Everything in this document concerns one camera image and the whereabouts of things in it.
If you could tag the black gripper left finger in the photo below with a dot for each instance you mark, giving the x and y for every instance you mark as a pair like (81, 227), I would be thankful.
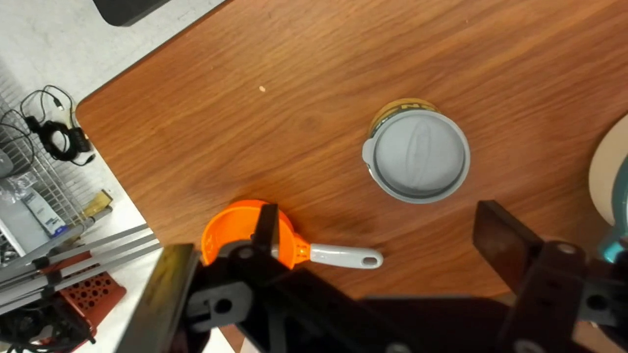
(268, 229)

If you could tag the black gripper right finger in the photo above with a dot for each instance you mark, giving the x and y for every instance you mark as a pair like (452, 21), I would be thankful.
(507, 242)

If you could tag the grey plastic lid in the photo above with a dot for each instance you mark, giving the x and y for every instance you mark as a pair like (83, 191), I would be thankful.
(419, 158)

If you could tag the small labelled bottle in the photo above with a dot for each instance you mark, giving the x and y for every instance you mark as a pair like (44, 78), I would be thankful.
(44, 213)

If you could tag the white bowl teal band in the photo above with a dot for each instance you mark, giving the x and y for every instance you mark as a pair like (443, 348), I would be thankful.
(605, 170)

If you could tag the small yellow object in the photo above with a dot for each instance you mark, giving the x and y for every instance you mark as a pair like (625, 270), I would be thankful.
(99, 205)

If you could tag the red perforated crate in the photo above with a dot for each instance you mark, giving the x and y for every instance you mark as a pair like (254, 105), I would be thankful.
(91, 297)

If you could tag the grey tripod legs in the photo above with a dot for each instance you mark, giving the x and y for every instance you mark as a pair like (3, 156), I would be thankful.
(79, 252)

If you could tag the white package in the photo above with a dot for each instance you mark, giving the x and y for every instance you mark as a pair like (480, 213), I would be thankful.
(17, 227)

